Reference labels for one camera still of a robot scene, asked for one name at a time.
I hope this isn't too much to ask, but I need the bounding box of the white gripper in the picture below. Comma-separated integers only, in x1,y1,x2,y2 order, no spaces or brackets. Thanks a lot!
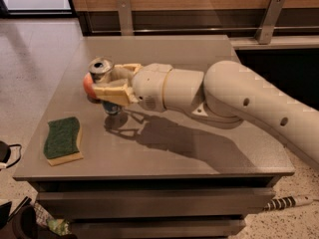
93,63,172,112

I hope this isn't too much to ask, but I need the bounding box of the silver blue redbull can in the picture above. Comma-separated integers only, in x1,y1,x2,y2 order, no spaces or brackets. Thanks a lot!
89,57,122,116

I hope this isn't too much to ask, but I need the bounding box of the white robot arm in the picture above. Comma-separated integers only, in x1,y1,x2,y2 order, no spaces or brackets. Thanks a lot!
89,58,319,169

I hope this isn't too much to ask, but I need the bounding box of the green yellow sponge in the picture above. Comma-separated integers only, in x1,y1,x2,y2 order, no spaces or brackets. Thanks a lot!
43,117,84,166

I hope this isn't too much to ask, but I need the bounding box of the red apple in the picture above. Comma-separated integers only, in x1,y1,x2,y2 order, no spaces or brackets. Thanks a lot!
83,73,98,100

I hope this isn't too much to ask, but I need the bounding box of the grey drawer cabinet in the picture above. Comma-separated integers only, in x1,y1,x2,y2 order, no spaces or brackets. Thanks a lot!
15,36,294,239

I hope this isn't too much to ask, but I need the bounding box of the crumpled snack wrapper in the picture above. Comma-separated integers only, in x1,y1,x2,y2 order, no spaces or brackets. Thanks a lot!
33,202,71,236

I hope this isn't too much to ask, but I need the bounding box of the left metal bracket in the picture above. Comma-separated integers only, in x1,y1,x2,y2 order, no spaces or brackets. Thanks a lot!
117,0,134,36

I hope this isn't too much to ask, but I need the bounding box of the metal bracket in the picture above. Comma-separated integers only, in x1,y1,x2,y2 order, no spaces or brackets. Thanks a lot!
255,0,286,45
117,0,134,36

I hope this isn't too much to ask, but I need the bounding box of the black cable device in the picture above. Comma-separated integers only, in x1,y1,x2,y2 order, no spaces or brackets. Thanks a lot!
0,141,22,169

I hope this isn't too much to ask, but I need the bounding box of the right metal bracket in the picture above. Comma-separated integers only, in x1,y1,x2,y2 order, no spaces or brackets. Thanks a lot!
255,0,286,45

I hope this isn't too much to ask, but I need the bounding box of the black white striped cable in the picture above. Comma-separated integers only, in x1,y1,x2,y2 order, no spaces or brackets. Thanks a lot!
263,194,319,212

